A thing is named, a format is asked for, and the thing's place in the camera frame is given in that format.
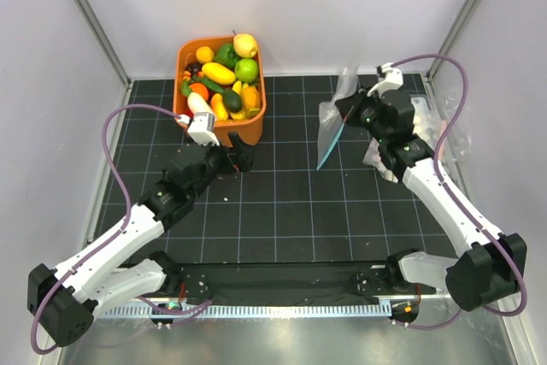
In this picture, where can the green apple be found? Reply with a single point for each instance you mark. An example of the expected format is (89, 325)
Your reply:
(247, 70)

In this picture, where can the bag of pink sliced food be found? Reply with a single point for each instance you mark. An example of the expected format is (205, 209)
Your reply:
(427, 125)

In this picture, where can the clear blue zip bag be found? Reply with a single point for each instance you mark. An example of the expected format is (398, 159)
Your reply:
(330, 120)

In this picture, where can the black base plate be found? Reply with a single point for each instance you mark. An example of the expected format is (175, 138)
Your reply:
(287, 284)

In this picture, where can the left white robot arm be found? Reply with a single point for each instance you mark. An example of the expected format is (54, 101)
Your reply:
(65, 300)

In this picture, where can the slotted cable duct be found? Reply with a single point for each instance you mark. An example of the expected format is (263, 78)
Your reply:
(140, 310)

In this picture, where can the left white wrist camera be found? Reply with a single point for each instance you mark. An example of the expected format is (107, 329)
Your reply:
(200, 128)

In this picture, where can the orange plastic bin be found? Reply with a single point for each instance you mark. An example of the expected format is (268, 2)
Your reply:
(249, 131)

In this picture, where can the green bell pepper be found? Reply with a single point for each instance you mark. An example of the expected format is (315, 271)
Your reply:
(227, 56)

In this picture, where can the orange bell pepper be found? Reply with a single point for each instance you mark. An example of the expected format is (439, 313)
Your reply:
(251, 98)

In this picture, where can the dark green avocado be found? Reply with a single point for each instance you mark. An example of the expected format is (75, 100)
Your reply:
(232, 101)

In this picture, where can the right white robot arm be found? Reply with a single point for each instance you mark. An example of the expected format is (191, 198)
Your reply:
(489, 265)

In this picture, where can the yellow lemon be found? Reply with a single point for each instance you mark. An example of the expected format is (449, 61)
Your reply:
(205, 54)

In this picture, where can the yellow mango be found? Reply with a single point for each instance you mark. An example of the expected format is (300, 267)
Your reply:
(219, 73)

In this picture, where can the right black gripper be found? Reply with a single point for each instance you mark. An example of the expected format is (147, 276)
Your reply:
(350, 106)

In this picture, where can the white radish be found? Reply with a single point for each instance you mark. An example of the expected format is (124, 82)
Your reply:
(197, 105)

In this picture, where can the orange tangerine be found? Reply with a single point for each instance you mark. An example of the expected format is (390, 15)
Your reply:
(201, 90)

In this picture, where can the black grid mat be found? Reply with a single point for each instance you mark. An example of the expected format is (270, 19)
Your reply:
(287, 209)

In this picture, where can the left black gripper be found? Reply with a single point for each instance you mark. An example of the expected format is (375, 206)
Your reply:
(241, 154)

